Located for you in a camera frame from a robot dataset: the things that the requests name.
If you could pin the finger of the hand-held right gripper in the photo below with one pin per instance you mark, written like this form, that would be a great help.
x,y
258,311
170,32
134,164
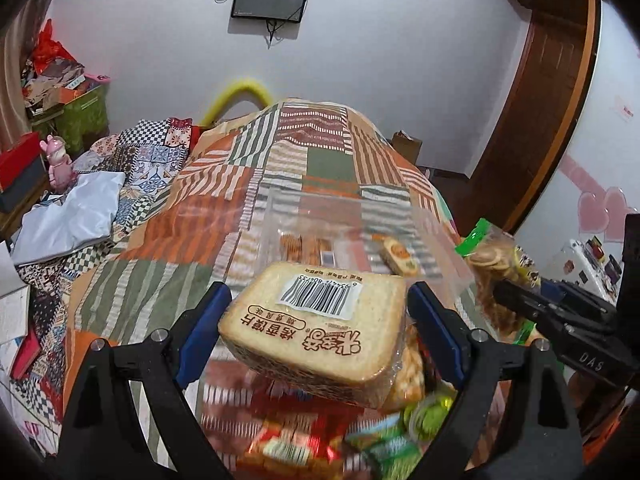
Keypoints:
x,y
557,290
525,305

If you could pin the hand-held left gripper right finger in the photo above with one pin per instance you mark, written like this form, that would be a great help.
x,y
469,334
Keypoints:
x,y
436,332

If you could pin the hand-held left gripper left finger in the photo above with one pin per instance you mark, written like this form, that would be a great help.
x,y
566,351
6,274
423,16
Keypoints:
x,y
202,332

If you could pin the green round cracker packet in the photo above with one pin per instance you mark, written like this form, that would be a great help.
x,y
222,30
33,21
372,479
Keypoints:
x,y
492,255

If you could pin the toasted bread slice packet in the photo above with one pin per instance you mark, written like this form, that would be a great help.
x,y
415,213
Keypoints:
x,y
310,340

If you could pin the clear plastic container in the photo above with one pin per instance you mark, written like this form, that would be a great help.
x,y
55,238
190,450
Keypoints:
x,y
350,215

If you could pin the white appliance with stickers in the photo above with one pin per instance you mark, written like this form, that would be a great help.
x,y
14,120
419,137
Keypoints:
x,y
585,260

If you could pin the small orange snack packet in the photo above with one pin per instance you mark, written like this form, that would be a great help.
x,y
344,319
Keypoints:
x,y
400,257

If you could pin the orange green patchwork blanket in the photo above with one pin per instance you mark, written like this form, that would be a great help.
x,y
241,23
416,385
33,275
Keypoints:
x,y
210,210

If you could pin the small biscuit packet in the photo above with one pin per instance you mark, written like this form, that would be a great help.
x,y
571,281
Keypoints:
x,y
302,247

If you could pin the checkered patterned quilt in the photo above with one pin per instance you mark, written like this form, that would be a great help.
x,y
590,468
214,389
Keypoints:
x,y
150,165

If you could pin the red book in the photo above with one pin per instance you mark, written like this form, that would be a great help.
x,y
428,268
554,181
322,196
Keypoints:
x,y
25,357

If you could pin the cardboard box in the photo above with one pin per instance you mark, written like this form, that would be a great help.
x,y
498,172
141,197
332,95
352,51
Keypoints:
x,y
406,144

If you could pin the white papers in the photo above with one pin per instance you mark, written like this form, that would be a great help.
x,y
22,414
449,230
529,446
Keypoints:
x,y
12,300

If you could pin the brown wooden door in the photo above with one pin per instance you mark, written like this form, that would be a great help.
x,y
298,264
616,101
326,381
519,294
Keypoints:
x,y
535,95

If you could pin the pink toy figure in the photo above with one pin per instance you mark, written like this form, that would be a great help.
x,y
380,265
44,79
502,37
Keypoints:
x,y
60,160

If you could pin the dark grey box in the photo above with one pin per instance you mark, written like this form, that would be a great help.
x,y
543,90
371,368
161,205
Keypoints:
x,y
25,187

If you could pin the yellow foam tube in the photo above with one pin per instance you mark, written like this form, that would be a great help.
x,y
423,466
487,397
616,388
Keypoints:
x,y
240,92

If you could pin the green storage box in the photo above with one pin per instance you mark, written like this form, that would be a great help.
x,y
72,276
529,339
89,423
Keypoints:
x,y
82,117

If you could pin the red box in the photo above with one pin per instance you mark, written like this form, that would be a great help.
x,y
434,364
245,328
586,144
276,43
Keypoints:
x,y
20,157

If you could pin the green box with clutter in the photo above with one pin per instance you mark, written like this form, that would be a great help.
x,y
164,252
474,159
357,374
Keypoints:
x,y
50,70

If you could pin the brown curtain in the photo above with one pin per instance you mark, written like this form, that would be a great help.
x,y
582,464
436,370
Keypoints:
x,y
20,35

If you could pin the pink heart wall stickers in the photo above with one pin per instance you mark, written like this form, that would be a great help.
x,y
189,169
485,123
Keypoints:
x,y
602,205

